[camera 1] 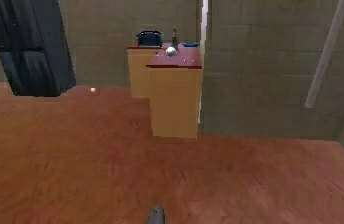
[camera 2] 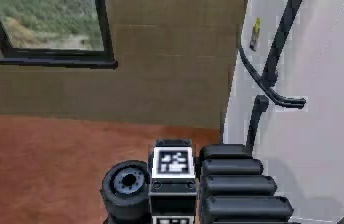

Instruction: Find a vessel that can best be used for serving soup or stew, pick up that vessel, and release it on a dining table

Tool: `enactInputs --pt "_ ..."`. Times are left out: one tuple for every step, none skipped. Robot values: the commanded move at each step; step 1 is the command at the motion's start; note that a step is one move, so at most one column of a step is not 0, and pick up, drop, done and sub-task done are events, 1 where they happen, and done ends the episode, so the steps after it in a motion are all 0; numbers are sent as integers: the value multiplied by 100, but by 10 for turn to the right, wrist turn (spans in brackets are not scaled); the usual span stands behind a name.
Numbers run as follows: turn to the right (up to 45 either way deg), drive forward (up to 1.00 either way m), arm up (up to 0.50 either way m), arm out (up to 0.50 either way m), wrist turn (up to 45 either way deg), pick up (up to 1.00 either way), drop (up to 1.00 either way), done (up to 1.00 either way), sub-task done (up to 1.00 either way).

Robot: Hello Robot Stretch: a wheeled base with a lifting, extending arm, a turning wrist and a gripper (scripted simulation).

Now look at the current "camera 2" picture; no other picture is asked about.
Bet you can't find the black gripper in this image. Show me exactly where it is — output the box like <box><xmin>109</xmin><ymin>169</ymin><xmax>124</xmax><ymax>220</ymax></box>
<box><xmin>99</xmin><ymin>159</ymin><xmax>152</xmax><ymax>224</ymax></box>

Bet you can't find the black framed window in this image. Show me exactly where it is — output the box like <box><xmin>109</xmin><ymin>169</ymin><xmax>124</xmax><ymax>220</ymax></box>
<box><xmin>0</xmin><ymin>0</ymin><xmax>119</xmax><ymax>70</ymax></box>

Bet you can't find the white fridge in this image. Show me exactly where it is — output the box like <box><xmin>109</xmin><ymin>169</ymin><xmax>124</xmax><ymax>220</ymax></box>
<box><xmin>222</xmin><ymin>0</ymin><xmax>344</xmax><ymax>224</ymax></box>

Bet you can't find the yellow fridge magnet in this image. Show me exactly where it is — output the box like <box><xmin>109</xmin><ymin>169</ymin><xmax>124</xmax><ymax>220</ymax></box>
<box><xmin>249</xmin><ymin>17</ymin><xmax>262</xmax><ymax>52</ymax></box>

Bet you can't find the short black fridge handle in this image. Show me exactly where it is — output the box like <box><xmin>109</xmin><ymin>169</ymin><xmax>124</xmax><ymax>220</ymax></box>
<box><xmin>245</xmin><ymin>94</ymin><xmax>270</xmax><ymax>155</ymax></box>

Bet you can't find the long black fridge handle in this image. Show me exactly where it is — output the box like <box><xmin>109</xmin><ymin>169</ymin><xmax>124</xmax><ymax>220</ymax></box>
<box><xmin>238</xmin><ymin>0</ymin><xmax>308</xmax><ymax>110</ymax></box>

